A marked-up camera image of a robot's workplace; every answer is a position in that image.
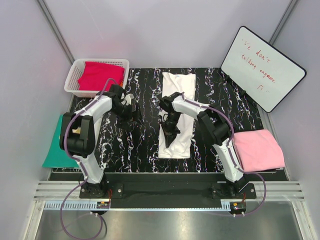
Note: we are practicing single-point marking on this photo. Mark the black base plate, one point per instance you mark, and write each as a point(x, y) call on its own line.
point(212, 185)

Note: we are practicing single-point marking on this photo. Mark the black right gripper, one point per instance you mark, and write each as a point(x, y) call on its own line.
point(169, 137)

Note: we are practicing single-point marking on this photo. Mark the white t shirt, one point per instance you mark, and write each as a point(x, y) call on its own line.
point(180, 147)

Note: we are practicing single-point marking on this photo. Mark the magenta folded t shirt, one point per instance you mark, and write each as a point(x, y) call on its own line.
point(96, 74)

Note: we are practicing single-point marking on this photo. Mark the teal book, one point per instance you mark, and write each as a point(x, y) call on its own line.
point(57, 158)

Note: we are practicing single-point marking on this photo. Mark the white whiteboard black frame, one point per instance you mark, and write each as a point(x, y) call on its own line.
point(262, 71)

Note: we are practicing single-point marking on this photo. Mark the white plastic laundry basket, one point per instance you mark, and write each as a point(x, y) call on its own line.
point(76, 71)

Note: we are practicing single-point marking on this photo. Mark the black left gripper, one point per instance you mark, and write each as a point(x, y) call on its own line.
point(134, 116)

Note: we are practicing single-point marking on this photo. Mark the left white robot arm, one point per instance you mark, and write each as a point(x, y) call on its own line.
point(81, 148)

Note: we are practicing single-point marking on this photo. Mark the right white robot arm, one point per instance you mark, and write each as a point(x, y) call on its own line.
point(217, 131)

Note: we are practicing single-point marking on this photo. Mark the yellow mug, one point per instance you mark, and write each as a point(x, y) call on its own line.
point(77, 131)

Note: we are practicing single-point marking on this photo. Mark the pink folded t shirt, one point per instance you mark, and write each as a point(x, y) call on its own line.
point(258, 150)

